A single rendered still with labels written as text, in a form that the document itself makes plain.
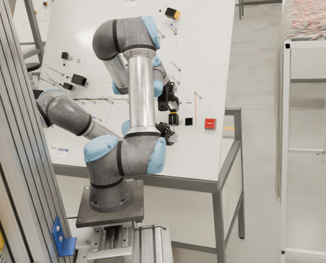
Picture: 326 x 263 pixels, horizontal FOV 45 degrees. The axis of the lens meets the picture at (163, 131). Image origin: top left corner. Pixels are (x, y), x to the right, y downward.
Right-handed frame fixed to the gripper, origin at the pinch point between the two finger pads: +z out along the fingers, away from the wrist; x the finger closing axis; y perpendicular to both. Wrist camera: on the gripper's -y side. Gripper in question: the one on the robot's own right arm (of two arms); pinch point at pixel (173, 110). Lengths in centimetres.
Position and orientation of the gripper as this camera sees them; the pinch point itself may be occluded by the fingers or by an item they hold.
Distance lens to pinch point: 199.5
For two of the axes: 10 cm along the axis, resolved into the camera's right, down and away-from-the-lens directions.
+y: 1.6, -8.2, 5.5
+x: -9.3, 0.5, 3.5
